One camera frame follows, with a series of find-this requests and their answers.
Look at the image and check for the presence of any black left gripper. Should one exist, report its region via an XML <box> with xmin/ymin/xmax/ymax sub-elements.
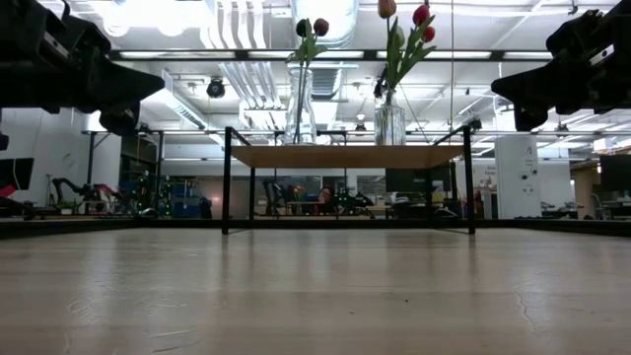
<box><xmin>0</xmin><ymin>0</ymin><xmax>166</xmax><ymax>137</ymax></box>

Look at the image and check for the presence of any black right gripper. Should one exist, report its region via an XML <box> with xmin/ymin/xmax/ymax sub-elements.
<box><xmin>491</xmin><ymin>0</ymin><xmax>631</xmax><ymax>132</ymax></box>

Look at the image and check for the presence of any bright red artificial tulip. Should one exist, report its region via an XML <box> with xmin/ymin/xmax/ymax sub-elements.
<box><xmin>396</xmin><ymin>3</ymin><xmax>437</xmax><ymax>93</ymax></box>

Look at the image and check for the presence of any ribbed clear glass vase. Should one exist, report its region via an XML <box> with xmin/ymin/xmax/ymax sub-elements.
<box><xmin>374</xmin><ymin>91</ymin><xmax>407</xmax><ymax>147</ymax></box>

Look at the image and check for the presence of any pink yellow artificial tulip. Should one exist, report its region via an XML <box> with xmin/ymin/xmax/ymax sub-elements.
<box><xmin>378</xmin><ymin>0</ymin><xmax>401</xmax><ymax>100</ymax></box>

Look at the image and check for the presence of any smooth clear glass vase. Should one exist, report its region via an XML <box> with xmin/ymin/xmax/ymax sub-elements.
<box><xmin>284</xmin><ymin>67</ymin><xmax>318</xmax><ymax>146</ymax></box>

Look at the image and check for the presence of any dark blue artificial tulip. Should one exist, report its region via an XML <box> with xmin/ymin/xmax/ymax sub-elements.
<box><xmin>287</xmin><ymin>18</ymin><xmax>316</xmax><ymax>144</ymax></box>

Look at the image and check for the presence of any dark red artificial tulip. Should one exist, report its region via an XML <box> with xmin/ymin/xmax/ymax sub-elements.
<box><xmin>300</xmin><ymin>18</ymin><xmax>330</xmax><ymax>144</ymax></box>

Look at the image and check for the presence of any white pillar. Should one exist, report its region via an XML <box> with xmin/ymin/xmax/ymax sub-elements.
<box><xmin>494</xmin><ymin>134</ymin><xmax>542</xmax><ymax>221</ymax></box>

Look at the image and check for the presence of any black ceiling spotlight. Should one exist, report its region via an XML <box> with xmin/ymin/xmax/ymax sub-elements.
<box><xmin>205</xmin><ymin>76</ymin><xmax>227</xmax><ymax>100</ymax></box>

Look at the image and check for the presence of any black monitor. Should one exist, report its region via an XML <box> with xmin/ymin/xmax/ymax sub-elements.
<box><xmin>0</xmin><ymin>157</ymin><xmax>35</xmax><ymax>192</ymax></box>
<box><xmin>598</xmin><ymin>154</ymin><xmax>631</xmax><ymax>193</ymax></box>
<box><xmin>384</xmin><ymin>167</ymin><xmax>453</xmax><ymax>194</ymax></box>

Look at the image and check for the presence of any thin vertical hanging pole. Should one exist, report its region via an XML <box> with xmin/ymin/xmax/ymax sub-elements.
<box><xmin>450</xmin><ymin>0</ymin><xmax>456</xmax><ymax>133</ymax></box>

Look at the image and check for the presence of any person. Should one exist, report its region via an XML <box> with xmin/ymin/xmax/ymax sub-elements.
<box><xmin>315</xmin><ymin>185</ymin><xmax>335</xmax><ymax>216</ymax></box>

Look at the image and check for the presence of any black metal background frame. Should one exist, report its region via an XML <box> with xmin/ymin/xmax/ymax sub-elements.
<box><xmin>81</xmin><ymin>128</ymin><xmax>167</xmax><ymax>218</ymax></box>

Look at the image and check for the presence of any black overhead frame bar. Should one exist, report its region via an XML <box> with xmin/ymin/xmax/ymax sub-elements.
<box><xmin>108</xmin><ymin>48</ymin><xmax>553</xmax><ymax>62</ymax></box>

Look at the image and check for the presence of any black table edge rail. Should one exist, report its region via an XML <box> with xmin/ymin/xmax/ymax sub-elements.
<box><xmin>0</xmin><ymin>216</ymin><xmax>631</xmax><ymax>240</ymax></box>

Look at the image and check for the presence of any black overhead camera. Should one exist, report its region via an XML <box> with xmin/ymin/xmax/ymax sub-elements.
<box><xmin>373</xmin><ymin>66</ymin><xmax>393</xmax><ymax>100</ymax></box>

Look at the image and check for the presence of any wooden shelf with black frame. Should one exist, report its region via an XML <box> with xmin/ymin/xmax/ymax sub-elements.
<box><xmin>221</xmin><ymin>125</ymin><xmax>477</xmax><ymax>237</ymax></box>

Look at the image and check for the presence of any silver ventilation duct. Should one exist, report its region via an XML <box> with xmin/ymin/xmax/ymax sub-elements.
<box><xmin>290</xmin><ymin>0</ymin><xmax>361</xmax><ymax>50</ymax></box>

